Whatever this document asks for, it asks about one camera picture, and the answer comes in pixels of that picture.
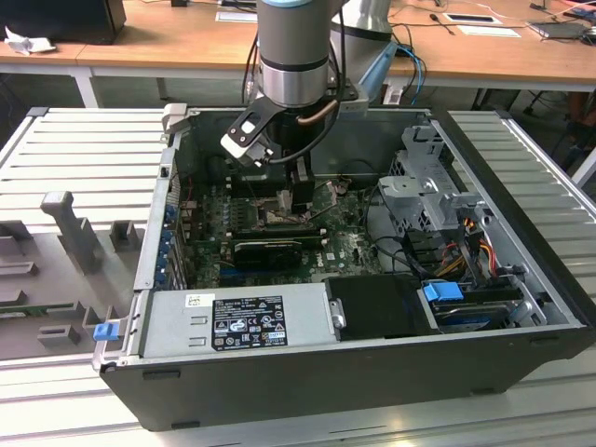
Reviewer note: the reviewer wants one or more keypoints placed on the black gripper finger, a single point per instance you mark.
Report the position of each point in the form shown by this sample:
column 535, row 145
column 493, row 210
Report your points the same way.
column 303, row 195

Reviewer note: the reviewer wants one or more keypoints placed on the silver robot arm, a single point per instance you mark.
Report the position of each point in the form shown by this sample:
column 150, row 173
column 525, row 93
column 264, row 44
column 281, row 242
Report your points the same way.
column 293, row 46

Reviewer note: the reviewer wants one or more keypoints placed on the black RAM slot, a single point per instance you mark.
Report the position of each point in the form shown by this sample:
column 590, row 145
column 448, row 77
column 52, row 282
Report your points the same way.
column 261, row 188
column 261, row 193
column 261, row 178
column 261, row 183
column 274, row 230

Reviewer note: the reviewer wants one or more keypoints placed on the CPU socket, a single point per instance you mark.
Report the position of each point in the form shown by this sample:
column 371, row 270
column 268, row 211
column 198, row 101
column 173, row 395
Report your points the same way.
column 267, row 220

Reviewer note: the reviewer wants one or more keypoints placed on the blue expansion slot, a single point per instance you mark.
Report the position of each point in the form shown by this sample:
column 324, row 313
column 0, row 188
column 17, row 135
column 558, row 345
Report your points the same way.
column 226, row 274

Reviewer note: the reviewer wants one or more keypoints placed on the round coin battery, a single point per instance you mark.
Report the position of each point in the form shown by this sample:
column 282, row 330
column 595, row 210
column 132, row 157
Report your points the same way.
column 343, row 187

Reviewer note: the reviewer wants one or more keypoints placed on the green RAM stick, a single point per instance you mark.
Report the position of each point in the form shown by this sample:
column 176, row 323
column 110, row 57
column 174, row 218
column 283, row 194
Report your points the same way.
column 37, row 308
column 279, row 240

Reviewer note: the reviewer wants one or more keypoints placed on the green motherboard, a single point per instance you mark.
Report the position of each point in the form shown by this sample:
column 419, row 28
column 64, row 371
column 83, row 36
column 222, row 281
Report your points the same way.
column 344, row 247

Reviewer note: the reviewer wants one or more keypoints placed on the graphics card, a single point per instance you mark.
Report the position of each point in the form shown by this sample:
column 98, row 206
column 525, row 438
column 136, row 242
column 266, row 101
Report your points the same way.
column 265, row 256

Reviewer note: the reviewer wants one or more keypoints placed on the metal drive cage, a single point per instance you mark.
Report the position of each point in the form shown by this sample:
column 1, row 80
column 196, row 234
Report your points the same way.
column 405, row 186

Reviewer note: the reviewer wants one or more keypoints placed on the black plastic shroud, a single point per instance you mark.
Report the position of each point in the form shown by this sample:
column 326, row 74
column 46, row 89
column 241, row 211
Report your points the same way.
column 382, row 307

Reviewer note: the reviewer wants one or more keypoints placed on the wooden desk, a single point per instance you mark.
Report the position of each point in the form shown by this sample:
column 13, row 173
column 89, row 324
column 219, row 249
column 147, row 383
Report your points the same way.
column 186, row 37
column 46, row 56

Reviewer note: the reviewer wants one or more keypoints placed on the hard disk in blue carrier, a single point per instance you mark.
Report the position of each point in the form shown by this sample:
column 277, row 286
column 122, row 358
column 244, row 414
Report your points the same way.
column 442, row 293

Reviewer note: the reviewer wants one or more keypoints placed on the grey power supply unit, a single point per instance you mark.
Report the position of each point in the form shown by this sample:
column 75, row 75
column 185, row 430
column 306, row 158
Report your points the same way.
column 177, row 326

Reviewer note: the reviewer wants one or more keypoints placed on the black PC case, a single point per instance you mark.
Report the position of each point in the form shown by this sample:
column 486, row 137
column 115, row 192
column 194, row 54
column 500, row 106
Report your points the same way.
column 326, row 386

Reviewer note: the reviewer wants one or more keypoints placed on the blue plastic latch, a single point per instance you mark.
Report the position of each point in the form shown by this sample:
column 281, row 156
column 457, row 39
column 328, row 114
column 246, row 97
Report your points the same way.
column 106, row 333

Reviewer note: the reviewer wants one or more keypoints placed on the grey parts rack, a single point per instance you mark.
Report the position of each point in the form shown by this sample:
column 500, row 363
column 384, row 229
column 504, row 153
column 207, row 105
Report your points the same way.
column 60, row 279

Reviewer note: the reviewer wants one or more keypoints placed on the black box on desk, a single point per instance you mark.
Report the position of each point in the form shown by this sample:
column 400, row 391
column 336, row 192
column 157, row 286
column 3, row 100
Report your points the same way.
column 56, row 18

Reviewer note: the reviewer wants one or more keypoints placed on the crumpled white paper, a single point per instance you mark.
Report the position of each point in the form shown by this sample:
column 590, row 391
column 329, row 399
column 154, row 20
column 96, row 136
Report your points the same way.
column 28, row 44

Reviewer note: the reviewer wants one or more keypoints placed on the grey notebook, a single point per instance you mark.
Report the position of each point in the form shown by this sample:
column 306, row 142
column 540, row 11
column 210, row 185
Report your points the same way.
column 559, row 30

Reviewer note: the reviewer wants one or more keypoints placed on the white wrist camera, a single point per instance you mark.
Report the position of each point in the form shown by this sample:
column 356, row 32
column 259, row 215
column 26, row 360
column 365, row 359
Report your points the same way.
column 239, row 148

